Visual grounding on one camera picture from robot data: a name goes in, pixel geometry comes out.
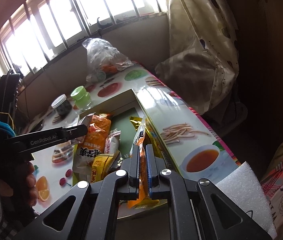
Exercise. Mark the orange fruit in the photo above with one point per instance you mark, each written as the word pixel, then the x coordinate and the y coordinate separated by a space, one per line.
pixel 107 68

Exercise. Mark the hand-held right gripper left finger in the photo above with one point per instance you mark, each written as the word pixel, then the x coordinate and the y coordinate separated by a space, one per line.
pixel 137 172

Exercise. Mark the narrow white foam sheet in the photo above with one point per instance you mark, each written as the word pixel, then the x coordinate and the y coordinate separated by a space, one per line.
pixel 244 190

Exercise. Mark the food print tablecloth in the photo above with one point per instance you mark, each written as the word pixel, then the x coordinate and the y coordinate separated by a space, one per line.
pixel 194 135

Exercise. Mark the clear plastic bag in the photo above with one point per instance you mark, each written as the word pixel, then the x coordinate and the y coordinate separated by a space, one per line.
pixel 104 52

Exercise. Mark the gold snack bar blue print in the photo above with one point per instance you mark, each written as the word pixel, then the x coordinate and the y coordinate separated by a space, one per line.
pixel 135 122

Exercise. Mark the green cardboard box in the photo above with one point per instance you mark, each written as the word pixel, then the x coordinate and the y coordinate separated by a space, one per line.
pixel 124 122

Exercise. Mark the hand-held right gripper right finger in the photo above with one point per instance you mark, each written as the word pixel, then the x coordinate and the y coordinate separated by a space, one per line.
pixel 152 172

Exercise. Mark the barred window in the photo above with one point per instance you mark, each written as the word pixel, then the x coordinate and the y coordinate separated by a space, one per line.
pixel 69 17

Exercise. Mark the yellow snack packet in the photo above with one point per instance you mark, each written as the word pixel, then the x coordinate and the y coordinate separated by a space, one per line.
pixel 101 166

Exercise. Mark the white red candy packet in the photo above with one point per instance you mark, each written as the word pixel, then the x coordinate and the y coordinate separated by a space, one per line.
pixel 112 142

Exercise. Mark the clear jar dark contents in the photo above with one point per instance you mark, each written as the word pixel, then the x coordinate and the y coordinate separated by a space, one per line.
pixel 62 107

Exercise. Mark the green jar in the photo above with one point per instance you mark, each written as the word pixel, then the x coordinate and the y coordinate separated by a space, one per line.
pixel 81 97

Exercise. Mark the dark wooden cabinet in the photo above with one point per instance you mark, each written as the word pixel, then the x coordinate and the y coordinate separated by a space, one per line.
pixel 269 55

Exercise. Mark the cream patterned curtain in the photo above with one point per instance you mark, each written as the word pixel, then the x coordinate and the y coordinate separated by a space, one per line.
pixel 201 42

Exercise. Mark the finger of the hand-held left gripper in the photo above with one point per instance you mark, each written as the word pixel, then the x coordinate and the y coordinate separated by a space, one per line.
pixel 75 130

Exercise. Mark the person's left hand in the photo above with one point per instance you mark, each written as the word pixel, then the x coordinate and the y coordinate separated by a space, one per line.
pixel 30 180

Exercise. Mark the orange white snack packet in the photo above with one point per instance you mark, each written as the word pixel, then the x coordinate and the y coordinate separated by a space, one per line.
pixel 96 132
pixel 136 202

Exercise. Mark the colourful patterned cloth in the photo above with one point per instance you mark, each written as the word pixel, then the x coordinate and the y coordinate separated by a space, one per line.
pixel 281 175

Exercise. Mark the small round lidded cup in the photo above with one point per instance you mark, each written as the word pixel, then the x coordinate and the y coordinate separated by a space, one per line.
pixel 101 75

